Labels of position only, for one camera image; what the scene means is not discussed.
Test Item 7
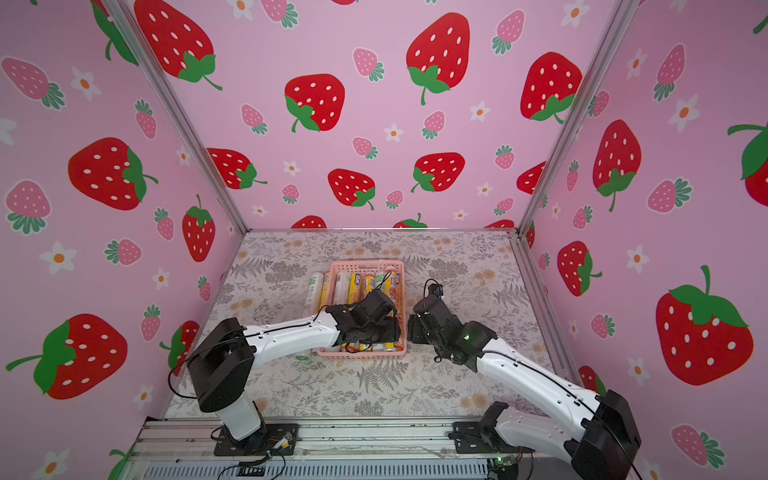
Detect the white green plastic wrap roll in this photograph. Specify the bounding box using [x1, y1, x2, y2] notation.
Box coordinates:
[374, 271, 387, 290]
[306, 272, 325, 315]

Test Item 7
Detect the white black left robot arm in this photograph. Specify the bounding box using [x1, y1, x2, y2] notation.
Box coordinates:
[186, 289, 400, 443]

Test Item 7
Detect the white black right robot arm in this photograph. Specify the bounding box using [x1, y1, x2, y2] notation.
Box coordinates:
[412, 293, 642, 479]

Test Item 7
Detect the pink perforated plastic basket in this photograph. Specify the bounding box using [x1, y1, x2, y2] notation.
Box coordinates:
[317, 259, 408, 359]

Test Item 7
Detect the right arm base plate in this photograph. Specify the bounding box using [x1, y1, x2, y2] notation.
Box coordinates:
[448, 421, 534, 454]

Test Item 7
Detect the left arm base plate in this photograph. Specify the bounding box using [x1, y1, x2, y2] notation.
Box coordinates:
[211, 423, 299, 456]

